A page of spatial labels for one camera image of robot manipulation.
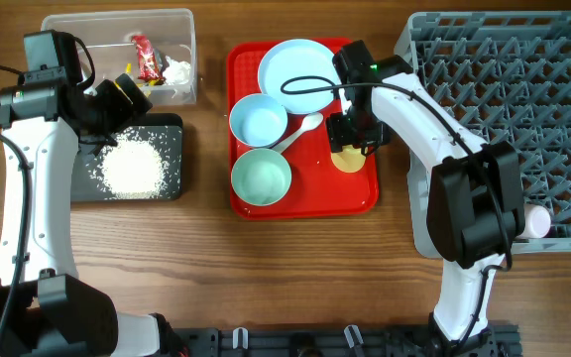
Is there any yellow foil wrapper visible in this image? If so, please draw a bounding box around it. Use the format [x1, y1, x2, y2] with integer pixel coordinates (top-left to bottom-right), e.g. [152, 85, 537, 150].
[124, 63, 164, 97]

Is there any yellow plastic cup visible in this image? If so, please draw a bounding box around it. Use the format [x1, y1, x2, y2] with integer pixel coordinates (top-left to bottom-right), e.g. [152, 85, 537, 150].
[330, 145, 366, 174]

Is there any red snack wrapper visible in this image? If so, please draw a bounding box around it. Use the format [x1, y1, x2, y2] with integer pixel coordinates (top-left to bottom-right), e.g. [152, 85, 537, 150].
[131, 35, 163, 82]

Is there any pile of white rice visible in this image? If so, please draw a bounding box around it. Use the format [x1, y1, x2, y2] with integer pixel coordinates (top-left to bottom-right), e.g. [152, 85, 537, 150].
[86, 128, 169, 199]

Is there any white tissue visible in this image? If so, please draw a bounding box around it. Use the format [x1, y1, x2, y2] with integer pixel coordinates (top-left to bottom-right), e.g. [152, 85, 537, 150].
[163, 56, 192, 85]

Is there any light blue round plate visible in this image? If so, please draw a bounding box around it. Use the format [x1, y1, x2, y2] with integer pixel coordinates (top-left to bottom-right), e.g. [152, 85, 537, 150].
[258, 39, 340, 115]

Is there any light blue bowl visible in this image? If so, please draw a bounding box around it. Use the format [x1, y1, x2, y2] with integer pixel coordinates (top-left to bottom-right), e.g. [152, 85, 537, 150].
[229, 93, 288, 148]

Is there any mint green bowl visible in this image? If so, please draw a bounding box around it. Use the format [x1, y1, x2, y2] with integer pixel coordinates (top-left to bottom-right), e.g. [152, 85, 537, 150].
[231, 149, 292, 206]

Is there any white pink plastic cup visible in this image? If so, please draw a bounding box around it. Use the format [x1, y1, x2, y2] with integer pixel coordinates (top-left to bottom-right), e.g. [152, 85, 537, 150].
[518, 204, 552, 239]

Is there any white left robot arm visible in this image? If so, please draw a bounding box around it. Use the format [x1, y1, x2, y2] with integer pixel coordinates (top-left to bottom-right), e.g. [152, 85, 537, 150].
[0, 72, 189, 356]

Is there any clear plastic waste bin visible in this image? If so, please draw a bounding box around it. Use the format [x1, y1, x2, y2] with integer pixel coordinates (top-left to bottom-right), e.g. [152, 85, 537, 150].
[42, 8, 197, 106]

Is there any grey plastic dishwasher rack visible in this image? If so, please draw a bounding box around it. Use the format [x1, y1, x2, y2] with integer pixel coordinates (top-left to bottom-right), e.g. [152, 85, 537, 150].
[395, 11, 571, 254]

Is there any white plastic spoon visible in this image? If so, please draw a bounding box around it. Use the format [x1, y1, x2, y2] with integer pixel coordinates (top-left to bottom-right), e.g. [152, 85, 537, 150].
[273, 112, 324, 154]

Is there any black plastic tray bin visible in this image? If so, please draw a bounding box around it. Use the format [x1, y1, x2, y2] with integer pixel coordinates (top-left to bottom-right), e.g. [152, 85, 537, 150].
[71, 113, 183, 202]

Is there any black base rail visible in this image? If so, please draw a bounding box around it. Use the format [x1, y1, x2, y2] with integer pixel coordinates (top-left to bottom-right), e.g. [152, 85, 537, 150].
[166, 324, 522, 357]

